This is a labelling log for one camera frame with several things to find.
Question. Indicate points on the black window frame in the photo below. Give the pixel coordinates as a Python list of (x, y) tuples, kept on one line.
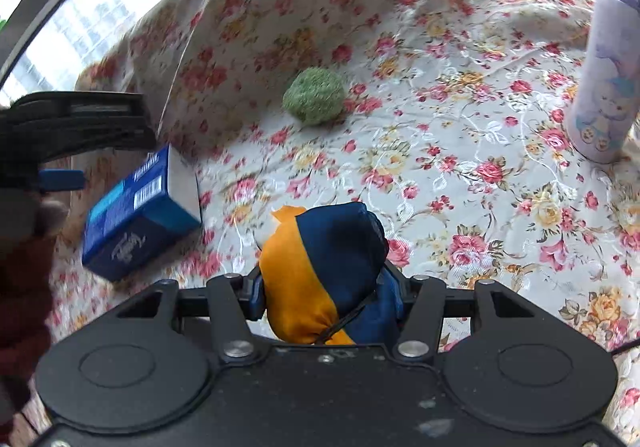
[(65, 12)]

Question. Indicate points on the green fuzzy ball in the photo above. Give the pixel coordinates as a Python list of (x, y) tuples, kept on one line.
[(314, 98)]

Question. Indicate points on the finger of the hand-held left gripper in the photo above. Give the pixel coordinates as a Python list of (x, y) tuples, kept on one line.
[(62, 180)]

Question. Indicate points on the blue tissue box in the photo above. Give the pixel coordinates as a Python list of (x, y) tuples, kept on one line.
[(135, 217)]

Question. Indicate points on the floral tablecloth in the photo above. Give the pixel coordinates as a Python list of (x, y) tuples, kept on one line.
[(450, 152)]

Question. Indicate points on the orange and navy pouch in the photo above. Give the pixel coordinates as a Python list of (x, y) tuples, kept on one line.
[(320, 267)]

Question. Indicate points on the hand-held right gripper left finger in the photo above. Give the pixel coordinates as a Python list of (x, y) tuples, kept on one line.
[(255, 298)]

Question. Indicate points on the person's left forearm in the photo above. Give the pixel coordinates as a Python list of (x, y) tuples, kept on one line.
[(22, 317)]

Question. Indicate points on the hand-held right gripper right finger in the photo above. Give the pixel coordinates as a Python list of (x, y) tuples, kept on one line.
[(396, 293)]

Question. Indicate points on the person's left hand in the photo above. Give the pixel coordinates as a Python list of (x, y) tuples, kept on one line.
[(50, 217)]

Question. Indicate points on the purple cartoon water bottle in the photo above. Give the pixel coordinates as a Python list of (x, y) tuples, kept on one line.
[(607, 77)]

